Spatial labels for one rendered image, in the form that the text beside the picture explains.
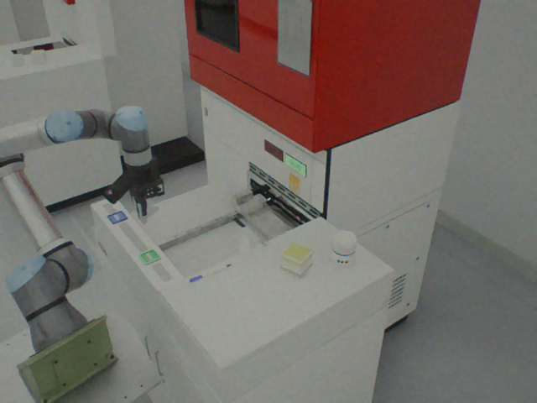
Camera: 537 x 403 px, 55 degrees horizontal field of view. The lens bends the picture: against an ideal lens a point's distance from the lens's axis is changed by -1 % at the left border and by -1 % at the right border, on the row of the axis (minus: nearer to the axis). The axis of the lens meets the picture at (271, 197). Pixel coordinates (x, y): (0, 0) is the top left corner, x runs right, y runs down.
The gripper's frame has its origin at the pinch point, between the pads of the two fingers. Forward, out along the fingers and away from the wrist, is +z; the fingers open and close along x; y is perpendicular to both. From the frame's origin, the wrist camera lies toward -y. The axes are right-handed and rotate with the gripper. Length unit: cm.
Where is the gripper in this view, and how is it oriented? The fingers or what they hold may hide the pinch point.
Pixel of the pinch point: (141, 221)
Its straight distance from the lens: 160.7
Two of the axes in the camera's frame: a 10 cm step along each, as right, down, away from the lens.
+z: 0.0, 8.3, 5.6
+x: -5.9, -4.5, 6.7
